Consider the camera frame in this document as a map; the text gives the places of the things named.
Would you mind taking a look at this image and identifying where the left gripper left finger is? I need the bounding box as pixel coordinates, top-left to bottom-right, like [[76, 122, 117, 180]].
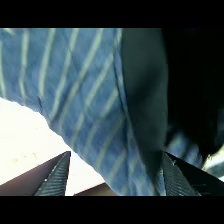
[[0, 150, 72, 197]]

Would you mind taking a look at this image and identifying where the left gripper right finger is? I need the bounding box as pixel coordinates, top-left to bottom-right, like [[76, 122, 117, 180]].
[[161, 151, 224, 197]]

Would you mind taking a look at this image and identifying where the blue striped shirt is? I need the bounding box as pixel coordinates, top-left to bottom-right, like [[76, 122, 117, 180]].
[[0, 28, 224, 197]]

